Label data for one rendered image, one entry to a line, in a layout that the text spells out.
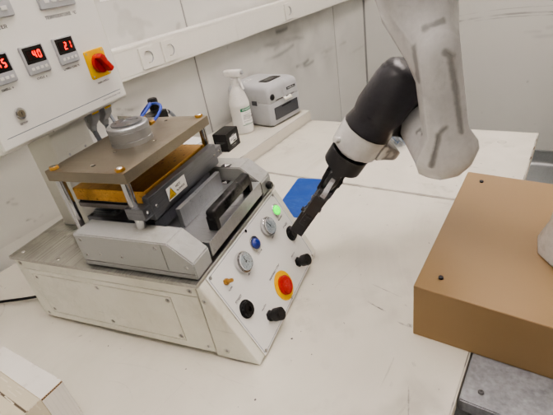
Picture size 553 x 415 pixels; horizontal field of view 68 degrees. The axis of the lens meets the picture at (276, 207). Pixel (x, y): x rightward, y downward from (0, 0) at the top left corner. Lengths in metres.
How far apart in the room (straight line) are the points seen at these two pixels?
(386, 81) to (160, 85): 1.09
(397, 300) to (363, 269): 0.12
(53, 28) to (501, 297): 0.90
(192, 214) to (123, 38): 0.89
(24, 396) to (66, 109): 0.51
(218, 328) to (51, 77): 0.55
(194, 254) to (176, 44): 1.07
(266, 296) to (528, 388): 0.45
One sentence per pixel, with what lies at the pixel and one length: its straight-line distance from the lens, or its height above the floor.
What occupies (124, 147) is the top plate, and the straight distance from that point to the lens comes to 0.82.
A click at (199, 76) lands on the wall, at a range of 1.78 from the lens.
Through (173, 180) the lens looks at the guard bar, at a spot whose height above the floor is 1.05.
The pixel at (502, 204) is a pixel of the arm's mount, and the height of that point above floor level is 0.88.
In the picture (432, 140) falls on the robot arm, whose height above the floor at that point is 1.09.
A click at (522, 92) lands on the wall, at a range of 3.01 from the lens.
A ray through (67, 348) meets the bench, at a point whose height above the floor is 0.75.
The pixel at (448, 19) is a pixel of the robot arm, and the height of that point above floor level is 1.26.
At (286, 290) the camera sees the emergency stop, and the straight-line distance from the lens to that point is 0.85.
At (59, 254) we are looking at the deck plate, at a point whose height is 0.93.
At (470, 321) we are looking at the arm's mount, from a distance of 0.75.
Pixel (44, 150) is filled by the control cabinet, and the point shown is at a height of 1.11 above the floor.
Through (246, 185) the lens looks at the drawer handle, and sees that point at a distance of 0.82.
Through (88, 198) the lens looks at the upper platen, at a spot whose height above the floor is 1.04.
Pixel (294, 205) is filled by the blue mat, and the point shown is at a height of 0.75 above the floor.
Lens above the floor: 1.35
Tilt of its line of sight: 30 degrees down
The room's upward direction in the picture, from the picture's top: 10 degrees counter-clockwise
